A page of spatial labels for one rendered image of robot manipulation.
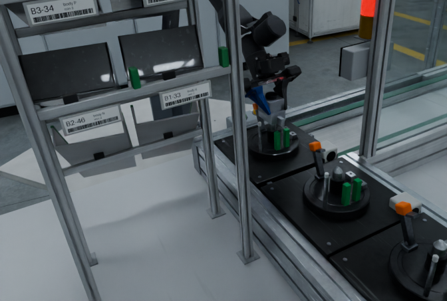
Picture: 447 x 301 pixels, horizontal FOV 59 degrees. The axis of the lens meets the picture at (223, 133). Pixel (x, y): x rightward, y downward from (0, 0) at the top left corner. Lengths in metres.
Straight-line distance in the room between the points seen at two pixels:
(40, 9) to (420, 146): 0.99
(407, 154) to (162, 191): 0.68
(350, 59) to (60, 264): 0.81
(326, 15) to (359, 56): 4.30
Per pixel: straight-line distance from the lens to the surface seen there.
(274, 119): 1.00
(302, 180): 0.95
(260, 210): 0.88
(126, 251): 0.99
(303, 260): 0.78
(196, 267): 0.92
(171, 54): 0.68
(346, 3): 5.37
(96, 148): 0.82
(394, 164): 1.16
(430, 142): 1.24
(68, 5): 0.57
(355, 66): 0.96
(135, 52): 0.68
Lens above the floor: 1.54
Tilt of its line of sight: 29 degrees down
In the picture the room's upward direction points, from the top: 5 degrees counter-clockwise
